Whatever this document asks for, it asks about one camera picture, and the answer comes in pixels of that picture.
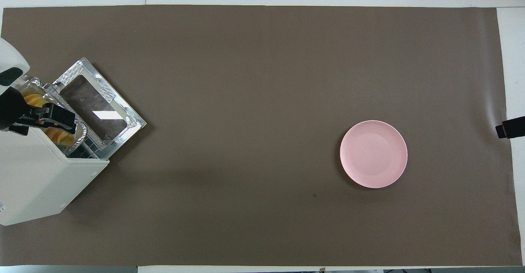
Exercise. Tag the aluminium foil tray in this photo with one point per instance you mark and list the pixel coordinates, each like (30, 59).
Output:
(41, 90)

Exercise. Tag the glass oven door silver frame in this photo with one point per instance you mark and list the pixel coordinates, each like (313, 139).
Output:
(107, 90)

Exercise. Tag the brown table mat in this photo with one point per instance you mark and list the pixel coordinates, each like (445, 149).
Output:
(246, 121)

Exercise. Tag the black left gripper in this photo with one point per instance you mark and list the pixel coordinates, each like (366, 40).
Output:
(14, 108)

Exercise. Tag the white toaster oven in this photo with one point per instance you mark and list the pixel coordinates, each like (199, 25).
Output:
(37, 182)

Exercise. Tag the pink round plate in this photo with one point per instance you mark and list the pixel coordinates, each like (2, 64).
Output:
(373, 154)

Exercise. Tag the orange striped bread roll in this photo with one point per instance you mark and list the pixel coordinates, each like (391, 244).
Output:
(59, 135)

